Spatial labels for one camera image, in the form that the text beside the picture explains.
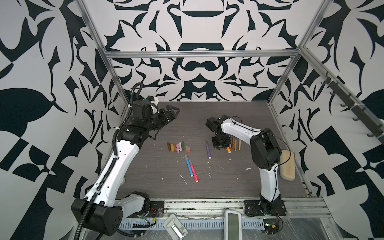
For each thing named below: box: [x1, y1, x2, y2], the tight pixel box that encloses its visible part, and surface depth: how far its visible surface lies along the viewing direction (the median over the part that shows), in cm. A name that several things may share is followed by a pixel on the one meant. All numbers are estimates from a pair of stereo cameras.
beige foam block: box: [279, 150, 296, 181], surface depth 85 cm
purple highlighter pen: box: [205, 140, 212, 160], surface depth 96 cm
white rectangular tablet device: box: [223, 210, 242, 240], surface depth 68 cm
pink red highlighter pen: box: [189, 160, 199, 183], surface depth 87 cm
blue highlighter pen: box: [184, 155, 194, 177], surface depth 89 cm
